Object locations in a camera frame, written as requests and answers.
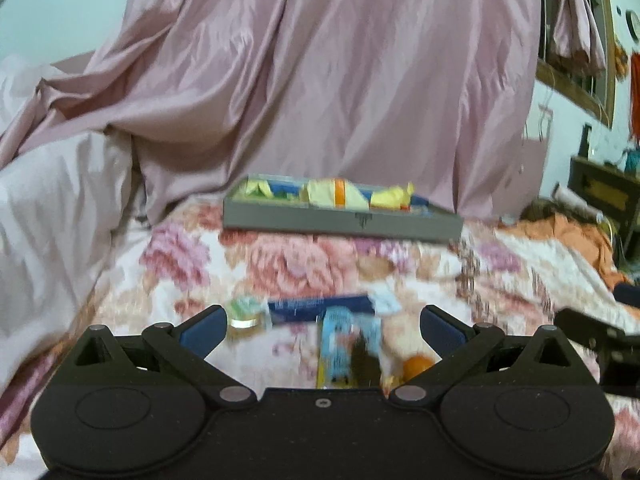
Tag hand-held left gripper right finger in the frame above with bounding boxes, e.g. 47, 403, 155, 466
389, 305, 585, 409

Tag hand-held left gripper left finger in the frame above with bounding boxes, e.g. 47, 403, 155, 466
60, 305, 258, 409

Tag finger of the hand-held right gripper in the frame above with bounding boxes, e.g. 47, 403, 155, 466
614, 282, 640, 308
554, 308, 628, 356

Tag yellow biscuit packet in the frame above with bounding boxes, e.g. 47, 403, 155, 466
316, 308, 383, 391

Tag grey shallow box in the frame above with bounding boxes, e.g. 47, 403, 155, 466
222, 175, 463, 243

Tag orange round snack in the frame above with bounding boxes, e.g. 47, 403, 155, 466
401, 355, 434, 385

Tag green round biscuit packet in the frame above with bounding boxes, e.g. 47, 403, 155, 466
227, 296, 267, 333

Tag dark wooden furniture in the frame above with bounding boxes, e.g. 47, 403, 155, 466
570, 155, 640, 227

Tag white handheld device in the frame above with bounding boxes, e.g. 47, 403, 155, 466
552, 182, 607, 222

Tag dark blue long packet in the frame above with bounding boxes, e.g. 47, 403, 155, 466
266, 290, 402, 325

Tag floral blanket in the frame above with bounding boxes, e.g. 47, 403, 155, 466
0, 197, 640, 480

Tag brown bag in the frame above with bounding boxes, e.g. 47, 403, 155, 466
520, 197, 557, 222

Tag yellow crinkled packet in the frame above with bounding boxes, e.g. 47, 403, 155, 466
370, 182, 417, 210

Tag yellow-green small packet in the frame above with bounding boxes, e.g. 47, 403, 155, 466
240, 177, 274, 201

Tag pink hanging bag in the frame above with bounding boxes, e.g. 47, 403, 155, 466
520, 104, 555, 206

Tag yellow packet with orange stripe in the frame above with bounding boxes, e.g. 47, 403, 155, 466
306, 178, 372, 209

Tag pale pink bedding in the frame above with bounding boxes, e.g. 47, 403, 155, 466
0, 55, 151, 396

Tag orange hanging cloth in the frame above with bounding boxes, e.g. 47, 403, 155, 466
627, 52, 640, 142

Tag small pink window curtain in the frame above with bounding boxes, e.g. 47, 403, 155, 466
549, 0, 608, 77

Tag pink satin curtain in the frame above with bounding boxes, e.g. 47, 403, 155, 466
0, 0, 543, 226

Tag wooden window frame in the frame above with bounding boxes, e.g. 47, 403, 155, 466
537, 0, 618, 131

